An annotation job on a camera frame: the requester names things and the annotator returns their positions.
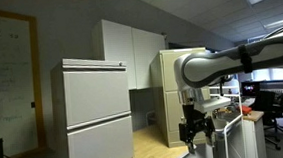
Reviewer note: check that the white wall cabinet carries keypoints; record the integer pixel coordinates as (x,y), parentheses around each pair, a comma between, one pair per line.
(129,49)

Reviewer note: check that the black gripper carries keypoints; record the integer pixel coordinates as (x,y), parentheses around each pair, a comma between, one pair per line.
(192,119)

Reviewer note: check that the beige metal file cabinet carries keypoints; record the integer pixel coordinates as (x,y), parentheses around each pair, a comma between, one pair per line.
(158,98)

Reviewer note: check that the grey metal file cabinet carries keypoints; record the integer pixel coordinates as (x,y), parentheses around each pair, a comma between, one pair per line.
(96,99)

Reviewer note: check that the dark computer monitor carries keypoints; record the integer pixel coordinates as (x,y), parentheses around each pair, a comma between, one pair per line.
(250,88)

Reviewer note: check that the small red object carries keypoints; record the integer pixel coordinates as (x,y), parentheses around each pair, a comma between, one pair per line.
(246,109)

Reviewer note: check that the window with blinds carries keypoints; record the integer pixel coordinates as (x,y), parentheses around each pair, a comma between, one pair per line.
(275,74)

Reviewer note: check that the small wood-topped white cabinet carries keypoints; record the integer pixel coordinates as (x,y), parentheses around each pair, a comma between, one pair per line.
(253,116)

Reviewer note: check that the narrow ceiling light panel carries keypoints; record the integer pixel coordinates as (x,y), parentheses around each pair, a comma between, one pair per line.
(281,22)

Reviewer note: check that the black whiteboard latch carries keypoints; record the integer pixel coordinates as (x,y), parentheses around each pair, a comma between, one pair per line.
(33,104)

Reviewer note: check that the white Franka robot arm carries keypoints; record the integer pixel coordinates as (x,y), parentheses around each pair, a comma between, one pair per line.
(230,59)

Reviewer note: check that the wood-framed whiteboard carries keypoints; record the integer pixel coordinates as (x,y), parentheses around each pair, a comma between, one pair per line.
(4,82)

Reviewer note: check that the white tube rack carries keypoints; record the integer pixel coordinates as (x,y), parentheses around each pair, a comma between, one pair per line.
(233,122)

